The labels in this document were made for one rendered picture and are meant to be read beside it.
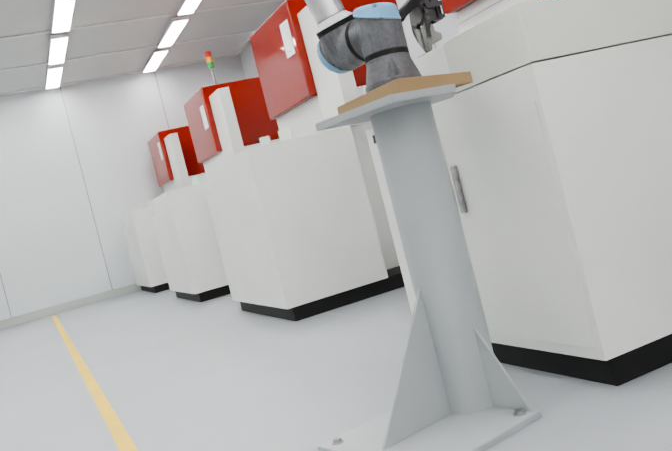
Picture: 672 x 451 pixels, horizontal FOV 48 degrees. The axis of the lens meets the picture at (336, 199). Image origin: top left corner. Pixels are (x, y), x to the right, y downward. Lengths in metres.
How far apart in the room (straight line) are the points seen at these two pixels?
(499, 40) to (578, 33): 0.19
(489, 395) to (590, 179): 0.59
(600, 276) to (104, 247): 8.47
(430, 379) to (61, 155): 8.41
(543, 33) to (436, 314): 0.74
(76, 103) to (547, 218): 8.63
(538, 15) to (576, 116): 0.26
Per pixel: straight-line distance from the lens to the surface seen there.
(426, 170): 1.89
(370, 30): 1.95
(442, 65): 2.20
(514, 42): 1.93
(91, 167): 10.02
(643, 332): 2.04
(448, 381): 1.97
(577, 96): 1.95
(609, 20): 2.07
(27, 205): 9.94
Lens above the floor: 0.64
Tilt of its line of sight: 1 degrees down
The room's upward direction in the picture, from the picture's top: 14 degrees counter-clockwise
